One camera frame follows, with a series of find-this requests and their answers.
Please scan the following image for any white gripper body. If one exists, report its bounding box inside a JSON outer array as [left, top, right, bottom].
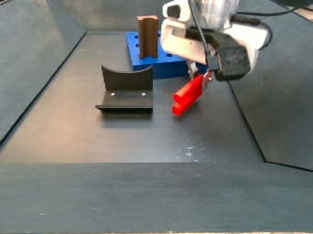
[[160, 0, 268, 69]]

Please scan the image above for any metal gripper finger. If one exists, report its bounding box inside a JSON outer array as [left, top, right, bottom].
[[185, 60, 198, 80], [202, 71, 214, 90]]

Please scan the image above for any red square-circle object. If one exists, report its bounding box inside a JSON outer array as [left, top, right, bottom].
[[172, 75, 203, 116]]

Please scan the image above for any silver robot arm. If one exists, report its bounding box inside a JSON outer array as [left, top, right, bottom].
[[160, 0, 270, 85]]

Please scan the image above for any blue foam fixture block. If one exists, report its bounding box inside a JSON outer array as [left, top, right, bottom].
[[124, 31, 208, 80]]

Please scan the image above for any black curved regrasp stand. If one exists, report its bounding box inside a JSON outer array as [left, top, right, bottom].
[[95, 66, 152, 114]]

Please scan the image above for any brown tall grooved block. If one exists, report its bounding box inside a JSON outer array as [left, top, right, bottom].
[[136, 16, 157, 59]]

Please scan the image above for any black cable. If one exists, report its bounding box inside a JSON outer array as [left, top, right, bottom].
[[234, 5, 313, 49]]

